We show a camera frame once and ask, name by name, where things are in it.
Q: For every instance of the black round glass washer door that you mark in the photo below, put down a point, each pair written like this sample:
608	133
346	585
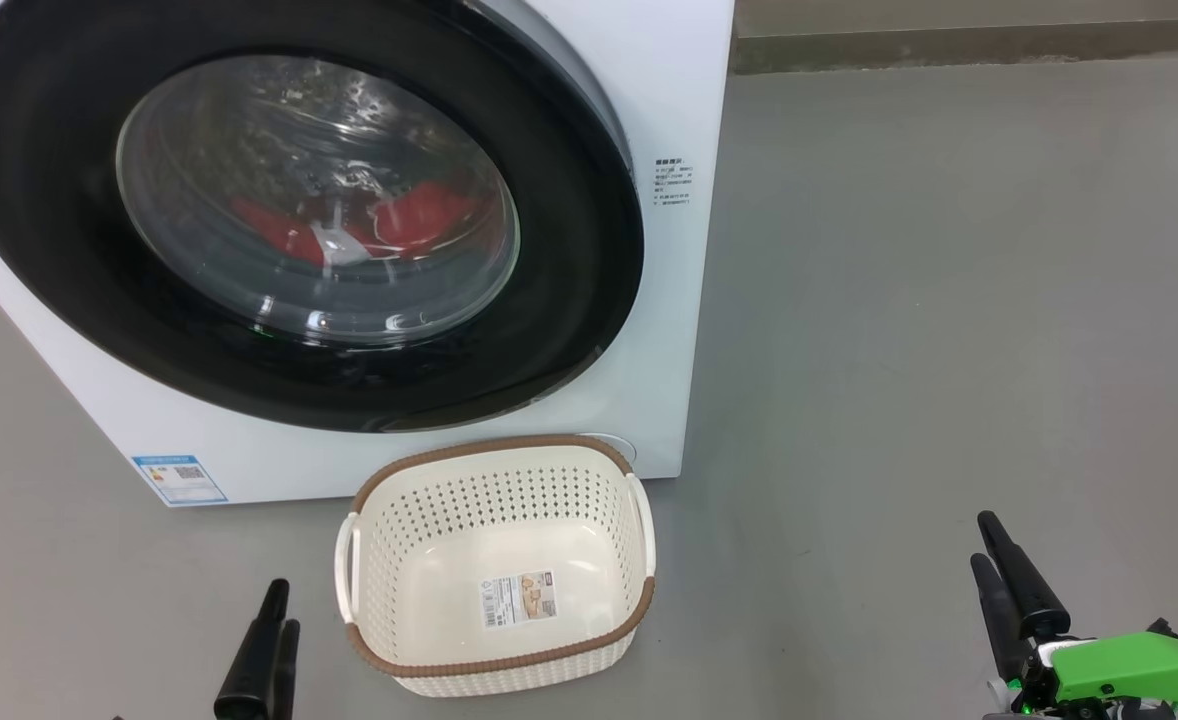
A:
59	200

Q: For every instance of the cream basket with brown rim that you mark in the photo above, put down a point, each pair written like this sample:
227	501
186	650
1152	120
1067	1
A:
494	545

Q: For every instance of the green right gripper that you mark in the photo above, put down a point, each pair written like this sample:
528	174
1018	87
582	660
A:
1129	675

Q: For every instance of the red and white garment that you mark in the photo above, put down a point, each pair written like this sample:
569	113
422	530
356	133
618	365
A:
424	220

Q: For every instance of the paper product label sticker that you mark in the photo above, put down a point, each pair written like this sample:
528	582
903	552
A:
520	598

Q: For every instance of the round white drain filter cover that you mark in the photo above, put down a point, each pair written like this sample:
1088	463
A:
617	447

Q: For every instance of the blue energy label sticker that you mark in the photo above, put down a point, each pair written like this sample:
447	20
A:
179	480

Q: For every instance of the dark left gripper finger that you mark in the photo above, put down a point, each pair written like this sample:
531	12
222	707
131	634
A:
289	670
254	670

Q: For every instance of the white front-load washing machine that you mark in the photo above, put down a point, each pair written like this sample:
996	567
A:
669	90

